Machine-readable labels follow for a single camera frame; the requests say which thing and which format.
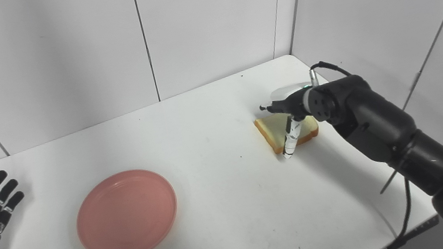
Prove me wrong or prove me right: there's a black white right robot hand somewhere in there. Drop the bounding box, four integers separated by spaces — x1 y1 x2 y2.
257 80 323 162

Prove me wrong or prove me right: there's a slice of white bread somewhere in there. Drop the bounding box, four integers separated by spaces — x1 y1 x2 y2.
253 107 322 157

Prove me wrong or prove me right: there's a pink round plate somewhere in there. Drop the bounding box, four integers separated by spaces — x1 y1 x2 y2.
69 164 185 249

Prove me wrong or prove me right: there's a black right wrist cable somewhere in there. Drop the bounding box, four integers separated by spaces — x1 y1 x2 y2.
308 51 420 249

